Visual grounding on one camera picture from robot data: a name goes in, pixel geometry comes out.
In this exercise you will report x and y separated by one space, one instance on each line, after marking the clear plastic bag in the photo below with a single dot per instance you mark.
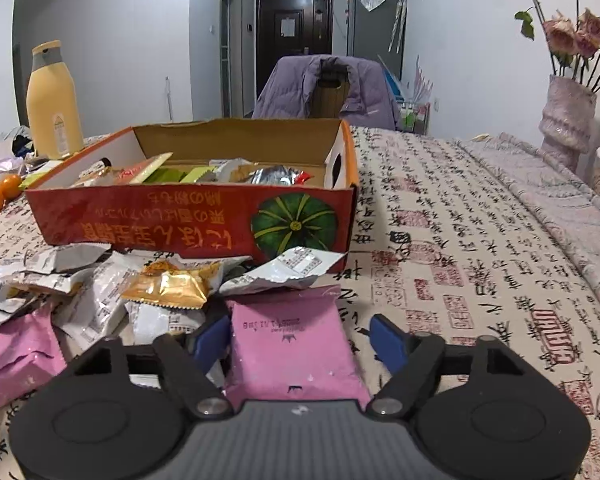
371 0

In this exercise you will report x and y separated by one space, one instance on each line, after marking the white brown snack packet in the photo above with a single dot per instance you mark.
230 170

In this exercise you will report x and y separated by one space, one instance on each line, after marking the dried pink roses bouquet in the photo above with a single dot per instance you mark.
560 32

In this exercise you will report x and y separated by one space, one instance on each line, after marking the yellow thermos bottle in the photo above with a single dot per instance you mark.
55 105

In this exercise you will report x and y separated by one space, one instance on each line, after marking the small storage rack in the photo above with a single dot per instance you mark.
412 117

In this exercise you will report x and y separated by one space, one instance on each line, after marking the pink snack packet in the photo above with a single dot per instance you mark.
15 360
290 350

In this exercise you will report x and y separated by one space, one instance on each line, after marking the light green sachet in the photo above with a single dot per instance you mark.
35 180

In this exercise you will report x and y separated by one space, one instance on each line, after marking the white purple plastic bag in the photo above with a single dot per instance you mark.
0 160

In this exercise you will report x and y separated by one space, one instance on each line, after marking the purple jacket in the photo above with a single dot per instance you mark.
290 90

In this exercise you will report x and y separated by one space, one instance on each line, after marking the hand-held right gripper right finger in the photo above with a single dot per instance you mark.
387 342

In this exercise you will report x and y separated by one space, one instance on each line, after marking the silver foil snack packet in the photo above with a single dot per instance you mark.
0 315

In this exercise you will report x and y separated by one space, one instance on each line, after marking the green snack packet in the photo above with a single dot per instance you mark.
197 175
167 176

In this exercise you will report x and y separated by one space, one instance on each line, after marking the white interior door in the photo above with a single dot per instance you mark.
230 50

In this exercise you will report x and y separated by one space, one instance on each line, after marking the white folded umbrella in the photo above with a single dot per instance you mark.
397 20

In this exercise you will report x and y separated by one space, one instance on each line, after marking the white mop pole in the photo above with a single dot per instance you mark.
168 100

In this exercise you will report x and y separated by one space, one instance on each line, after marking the pink textured vase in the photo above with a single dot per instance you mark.
567 115

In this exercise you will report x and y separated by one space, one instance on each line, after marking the pink grey folded quilt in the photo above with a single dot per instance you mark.
540 185

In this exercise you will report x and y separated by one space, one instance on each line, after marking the white paper notice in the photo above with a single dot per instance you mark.
288 27

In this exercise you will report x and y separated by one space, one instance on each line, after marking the wooden chair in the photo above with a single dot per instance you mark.
330 100

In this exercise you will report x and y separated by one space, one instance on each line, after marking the snack packets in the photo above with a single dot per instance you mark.
145 170

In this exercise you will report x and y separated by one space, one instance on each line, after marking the dark cloth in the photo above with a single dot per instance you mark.
22 146

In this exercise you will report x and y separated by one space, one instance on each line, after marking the grey refrigerator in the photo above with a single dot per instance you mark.
367 35

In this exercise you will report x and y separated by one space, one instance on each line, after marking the orange cardboard box pumpkin print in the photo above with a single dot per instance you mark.
155 220

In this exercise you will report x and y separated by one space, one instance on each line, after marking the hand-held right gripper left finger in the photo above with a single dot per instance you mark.
212 345

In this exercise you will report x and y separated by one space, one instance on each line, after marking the dark entrance door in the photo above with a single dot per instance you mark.
275 65

